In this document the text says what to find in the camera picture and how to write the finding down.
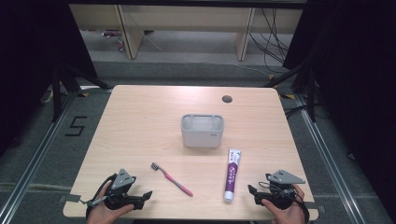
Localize grey tape strip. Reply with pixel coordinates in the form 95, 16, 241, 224
303, 201, 327, 215
59, 193, 82, 203

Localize dark curtain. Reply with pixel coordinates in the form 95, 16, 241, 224
0, 0, 98, 157
282, 0, 396, 216

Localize person's left hand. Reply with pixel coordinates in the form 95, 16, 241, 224
87, 181, 135, 224

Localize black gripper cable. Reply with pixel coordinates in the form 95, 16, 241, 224
85, 173, 118, 218
292, 186, 311, 224

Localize black metal stand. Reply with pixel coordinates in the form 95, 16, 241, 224
50, 61, 114, 123
262, 59, 318, 123

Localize grey cable plug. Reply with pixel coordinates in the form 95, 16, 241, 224
81, 196, 107, 207

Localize metal floor rail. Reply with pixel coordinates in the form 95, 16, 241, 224
0, 90, 79, 224
293, 92, 366, 224

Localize grey plastic organiser container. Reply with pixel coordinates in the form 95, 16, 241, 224
180, 113, 225, 148

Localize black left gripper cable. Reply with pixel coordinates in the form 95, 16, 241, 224
85, 173, 118, 218

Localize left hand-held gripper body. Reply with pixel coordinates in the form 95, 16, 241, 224
103, 168, 137, 210

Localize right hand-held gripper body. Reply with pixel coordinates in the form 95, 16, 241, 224
262, 169, 306, 210

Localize person's right hand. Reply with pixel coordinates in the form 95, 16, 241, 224
262, 184, 306, 224

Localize pink and grey toothbrush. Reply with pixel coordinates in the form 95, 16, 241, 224
150, 161, 194, 198

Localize small red and white item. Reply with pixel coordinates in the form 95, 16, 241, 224
102, 29, 126, 52

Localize bundle of black cables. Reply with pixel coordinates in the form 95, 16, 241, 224
248, 7, 294, 75

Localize white and purple toothpaste tube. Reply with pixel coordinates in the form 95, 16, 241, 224
223, 148, 242, 203

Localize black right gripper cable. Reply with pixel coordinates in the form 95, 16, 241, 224
292, 186, 311, 224

